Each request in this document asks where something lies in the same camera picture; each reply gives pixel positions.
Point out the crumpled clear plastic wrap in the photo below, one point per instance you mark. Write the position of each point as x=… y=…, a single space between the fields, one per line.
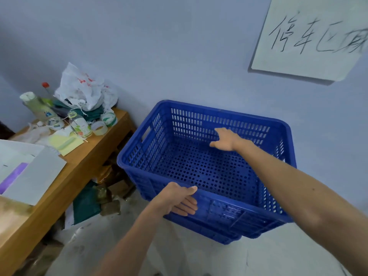
x=31 y=133

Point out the person's right thumb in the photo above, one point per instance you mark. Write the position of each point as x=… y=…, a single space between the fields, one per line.
x=216 y=143

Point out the person's left thumb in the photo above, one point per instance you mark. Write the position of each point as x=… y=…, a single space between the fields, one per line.
x=188 y=190

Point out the person's left forearm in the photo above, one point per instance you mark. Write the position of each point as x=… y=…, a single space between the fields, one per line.
x=129 y=241

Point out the white paper wall sign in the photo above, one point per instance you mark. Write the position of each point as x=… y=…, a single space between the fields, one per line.
x=310 y=37

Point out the person's left hand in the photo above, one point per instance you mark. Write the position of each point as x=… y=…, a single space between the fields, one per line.
x=172 y=198

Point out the purple and white paper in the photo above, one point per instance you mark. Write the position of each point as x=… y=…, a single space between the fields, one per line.
x=13 y=166

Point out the yellow paper sheet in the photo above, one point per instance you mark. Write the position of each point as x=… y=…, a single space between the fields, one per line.
x=66 y=142

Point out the clear tape roll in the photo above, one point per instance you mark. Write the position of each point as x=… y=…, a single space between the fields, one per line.
x=99 y=127

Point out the wooden table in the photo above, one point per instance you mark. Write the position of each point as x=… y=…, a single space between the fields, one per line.
x=57 y=181

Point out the green cloth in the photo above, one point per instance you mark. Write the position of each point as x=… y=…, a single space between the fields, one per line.
x=89 y=112

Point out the blue plastic crate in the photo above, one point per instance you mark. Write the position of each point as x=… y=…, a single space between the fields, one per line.
x=201 y=166

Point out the green bag under table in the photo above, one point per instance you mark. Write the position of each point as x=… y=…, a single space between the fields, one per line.
x=85 y=202

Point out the brown cardboard box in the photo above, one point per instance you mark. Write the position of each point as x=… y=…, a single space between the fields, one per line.
x=110 y=208

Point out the white paper sheet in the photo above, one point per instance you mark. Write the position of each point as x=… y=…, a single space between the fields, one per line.
x=34 y=175

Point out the clear jar with green label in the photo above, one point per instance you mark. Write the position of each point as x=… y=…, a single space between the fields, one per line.
x=80 y=125

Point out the white plastic bag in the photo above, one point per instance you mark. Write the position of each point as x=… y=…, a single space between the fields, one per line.
x=83 y=89

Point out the white tub with green label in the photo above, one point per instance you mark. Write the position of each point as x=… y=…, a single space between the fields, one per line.
x=109 y=118

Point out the person's right forearm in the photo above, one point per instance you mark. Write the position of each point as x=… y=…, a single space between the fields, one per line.
x=302 y=198

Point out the white lid with green label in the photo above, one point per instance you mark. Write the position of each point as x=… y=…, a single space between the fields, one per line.
x=55 y=123

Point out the person's right hand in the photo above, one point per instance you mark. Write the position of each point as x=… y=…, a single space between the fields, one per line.
x=227 y=140

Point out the clear plastic bottle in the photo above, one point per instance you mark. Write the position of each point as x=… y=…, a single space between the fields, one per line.
x=36 y=107

